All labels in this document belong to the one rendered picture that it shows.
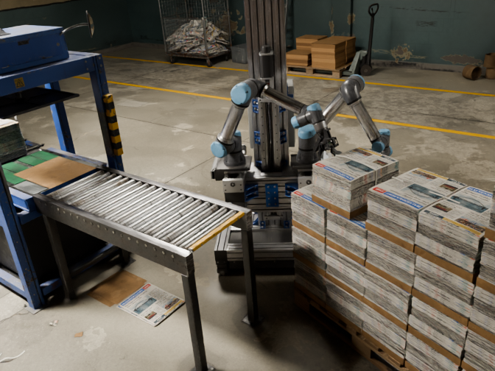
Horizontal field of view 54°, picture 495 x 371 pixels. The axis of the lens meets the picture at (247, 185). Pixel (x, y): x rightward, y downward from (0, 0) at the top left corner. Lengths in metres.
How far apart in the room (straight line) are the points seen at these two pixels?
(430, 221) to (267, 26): 1.65
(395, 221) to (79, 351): 2.03
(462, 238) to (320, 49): 6.99
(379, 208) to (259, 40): 1.41
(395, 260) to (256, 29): 1.66
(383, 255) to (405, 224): 0.25
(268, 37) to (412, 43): 6.30
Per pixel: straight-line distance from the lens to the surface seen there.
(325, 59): 8.85
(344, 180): 2.50
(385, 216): 2.39
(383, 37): 9.52
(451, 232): 2.19
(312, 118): 2.78
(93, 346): 3.29
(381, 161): 2.70
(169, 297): 3.47
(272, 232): 3.67
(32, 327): 3.60
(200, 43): 10.29
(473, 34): 9.05
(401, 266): 2.46
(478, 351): 2.41
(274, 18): 3.21
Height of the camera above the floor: 2.13
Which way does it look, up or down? 26 degrees down
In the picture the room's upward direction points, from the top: 4 degrees counter-clockwise
